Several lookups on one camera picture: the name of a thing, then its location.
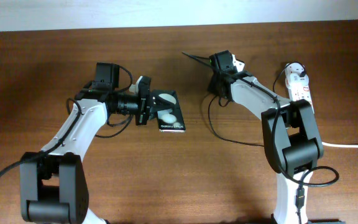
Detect black charger cable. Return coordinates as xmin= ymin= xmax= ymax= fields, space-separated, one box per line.
xmin=208 ymin=62 xmax=307 ymax=147

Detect white power strip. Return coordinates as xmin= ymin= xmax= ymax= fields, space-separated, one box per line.
xmin=287 ymin=83 xmax=314 ymax=109

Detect white charger plug adapter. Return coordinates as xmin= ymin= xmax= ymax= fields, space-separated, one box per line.
xmin=284 ymin=62 xmax=309 ymax=89

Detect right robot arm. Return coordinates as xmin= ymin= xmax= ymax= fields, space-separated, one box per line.
xmin=208 ymin=50 xmax=324 ymax=223

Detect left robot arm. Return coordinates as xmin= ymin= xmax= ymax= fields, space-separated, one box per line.
xmin=20 ymin=62 xmax=185 ymax=223

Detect black smartphone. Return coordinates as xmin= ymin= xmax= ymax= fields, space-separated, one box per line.
xmin=151 ymin=90 xmax=186 ymax=133

